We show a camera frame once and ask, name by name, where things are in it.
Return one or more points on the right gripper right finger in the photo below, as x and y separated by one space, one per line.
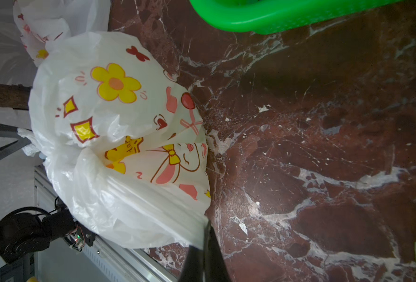
215 269

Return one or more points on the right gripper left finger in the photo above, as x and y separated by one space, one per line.
193 268

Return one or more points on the white cartoon plastic bag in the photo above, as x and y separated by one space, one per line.
124 143

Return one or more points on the white printed plastic bag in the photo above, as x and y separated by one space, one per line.
43 24

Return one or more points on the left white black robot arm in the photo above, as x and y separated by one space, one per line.
32 229

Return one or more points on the green plastic basket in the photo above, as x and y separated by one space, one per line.
273 16

